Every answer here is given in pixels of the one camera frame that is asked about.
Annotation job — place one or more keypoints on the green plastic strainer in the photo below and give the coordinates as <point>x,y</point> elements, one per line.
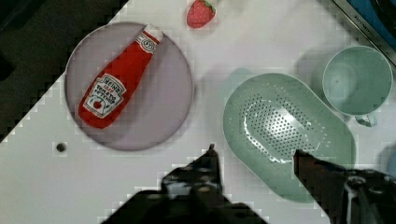
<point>268,117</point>

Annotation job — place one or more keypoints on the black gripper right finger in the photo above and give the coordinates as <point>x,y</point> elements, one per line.
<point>347,196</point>

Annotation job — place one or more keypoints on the red plush strawberry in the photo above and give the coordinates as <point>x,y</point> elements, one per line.
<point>200,14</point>

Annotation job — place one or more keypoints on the toy stove with blue top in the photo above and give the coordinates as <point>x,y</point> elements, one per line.
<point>375,19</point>

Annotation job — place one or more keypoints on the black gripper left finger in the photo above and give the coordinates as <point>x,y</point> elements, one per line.
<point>192,194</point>

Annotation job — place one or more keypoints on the grey round plate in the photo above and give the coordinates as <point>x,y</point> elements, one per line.
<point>161,102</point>

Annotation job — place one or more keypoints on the green plastic cup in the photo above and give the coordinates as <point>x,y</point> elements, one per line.
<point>355,81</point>

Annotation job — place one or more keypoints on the red plush ketchup bottle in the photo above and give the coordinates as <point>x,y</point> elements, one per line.
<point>114,86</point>

